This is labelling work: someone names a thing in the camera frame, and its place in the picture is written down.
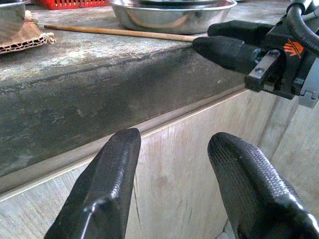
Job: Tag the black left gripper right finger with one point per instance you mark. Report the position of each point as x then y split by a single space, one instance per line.
254 194

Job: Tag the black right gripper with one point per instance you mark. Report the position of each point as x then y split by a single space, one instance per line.
289 62

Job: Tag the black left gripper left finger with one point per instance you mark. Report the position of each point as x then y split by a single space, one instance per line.
107 186

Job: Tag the long wooden chopstick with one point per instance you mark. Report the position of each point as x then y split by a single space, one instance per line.
112 32

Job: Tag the stainless steel bowl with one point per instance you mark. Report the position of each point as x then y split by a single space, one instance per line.
11 22

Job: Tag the stacked stainless steel plates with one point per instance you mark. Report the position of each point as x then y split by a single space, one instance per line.
174 20

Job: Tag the red plastic basket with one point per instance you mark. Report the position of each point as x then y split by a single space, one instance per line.
74 4

